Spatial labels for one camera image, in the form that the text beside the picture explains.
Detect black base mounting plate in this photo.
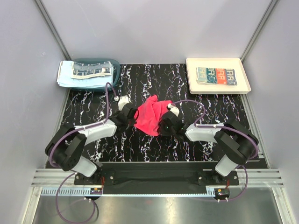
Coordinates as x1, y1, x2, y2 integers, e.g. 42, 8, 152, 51
74, 161, 239, 186

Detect right aluminium frame post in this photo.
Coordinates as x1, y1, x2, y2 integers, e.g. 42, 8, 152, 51
240, 0, 280, 63

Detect cream plastic tray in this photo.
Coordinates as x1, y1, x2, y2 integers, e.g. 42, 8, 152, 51
186, 58, 251, 94

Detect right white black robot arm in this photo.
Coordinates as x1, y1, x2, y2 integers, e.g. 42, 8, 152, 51
158, 112, 259, 185

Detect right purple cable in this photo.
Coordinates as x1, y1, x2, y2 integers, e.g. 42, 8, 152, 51
167, 99, 259, 203

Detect teal plastic basket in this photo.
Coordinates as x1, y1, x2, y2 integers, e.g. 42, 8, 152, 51
70, 58, 121, 92

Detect aluminium frame post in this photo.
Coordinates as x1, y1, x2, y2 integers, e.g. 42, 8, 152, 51
240, 0, 280, 63
33, 0, 71, 60

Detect colourful bear print towel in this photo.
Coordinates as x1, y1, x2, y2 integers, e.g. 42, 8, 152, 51
196, 67, 238, 86

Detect left aluminium frame post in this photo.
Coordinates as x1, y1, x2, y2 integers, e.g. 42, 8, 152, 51
33, 0, 71, 60

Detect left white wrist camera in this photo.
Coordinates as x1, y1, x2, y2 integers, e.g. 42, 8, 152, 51
114, 95, 131, 111

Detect aluminium rail with slots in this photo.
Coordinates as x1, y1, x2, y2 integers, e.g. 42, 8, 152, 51
31, 169, 284, 197

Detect red towel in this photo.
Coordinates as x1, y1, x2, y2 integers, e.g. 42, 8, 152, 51
134, 95, 172, 137

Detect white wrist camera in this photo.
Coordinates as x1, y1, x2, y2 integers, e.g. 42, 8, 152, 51
114, 95, 131, 111
167, 104, 180, 117

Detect black marble pattern mat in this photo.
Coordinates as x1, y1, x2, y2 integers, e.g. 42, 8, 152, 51
62, 64, 249, 162

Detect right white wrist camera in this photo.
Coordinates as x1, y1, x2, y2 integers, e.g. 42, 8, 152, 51
167, 104, 180, 117

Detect blue beige patterned towel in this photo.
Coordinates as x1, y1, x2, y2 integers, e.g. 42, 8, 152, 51
71, 62, 114, 79

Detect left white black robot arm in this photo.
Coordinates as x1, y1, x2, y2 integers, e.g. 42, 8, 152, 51
45, 104, 139, 185

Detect light blue towel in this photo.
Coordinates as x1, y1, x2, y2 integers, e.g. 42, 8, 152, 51
57, 61, 113, 88

